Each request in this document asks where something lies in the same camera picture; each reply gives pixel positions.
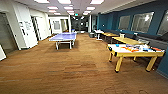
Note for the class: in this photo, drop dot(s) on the grey round trash bin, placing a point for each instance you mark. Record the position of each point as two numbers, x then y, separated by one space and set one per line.
92 34

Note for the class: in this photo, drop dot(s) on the small white table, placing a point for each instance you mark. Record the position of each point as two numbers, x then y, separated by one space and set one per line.
98 32

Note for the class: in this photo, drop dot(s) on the blue ping pong table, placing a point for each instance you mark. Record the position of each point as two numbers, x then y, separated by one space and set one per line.
63 36

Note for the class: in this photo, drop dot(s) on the rectangular ceiling light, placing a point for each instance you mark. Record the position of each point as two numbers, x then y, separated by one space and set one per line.
68 8
52 7
90 8

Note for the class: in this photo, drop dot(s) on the white hallway door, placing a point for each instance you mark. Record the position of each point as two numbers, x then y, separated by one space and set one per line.
41 28

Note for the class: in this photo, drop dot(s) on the interior glass window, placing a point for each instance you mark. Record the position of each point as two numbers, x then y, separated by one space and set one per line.
142 22
163 22
124 22

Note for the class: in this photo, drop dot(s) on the yellow air hockey table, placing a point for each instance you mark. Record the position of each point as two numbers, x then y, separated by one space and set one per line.
133 55

